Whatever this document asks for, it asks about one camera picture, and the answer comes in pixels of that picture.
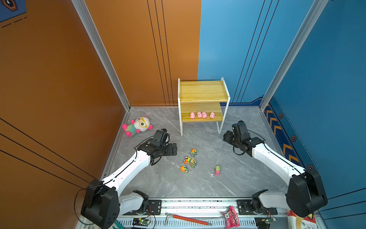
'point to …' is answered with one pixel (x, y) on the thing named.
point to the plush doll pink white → (140, 124)
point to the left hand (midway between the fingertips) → (171, 146)
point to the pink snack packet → (232, 220)
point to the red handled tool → (186, 219)
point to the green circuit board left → (140, 222)
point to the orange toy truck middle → (187, 160)
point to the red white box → (296, 222)
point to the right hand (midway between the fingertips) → (226, 136)
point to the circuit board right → (269, 220)
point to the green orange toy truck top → (193, 152)
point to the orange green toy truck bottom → (184, 169)
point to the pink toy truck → (217, 171)
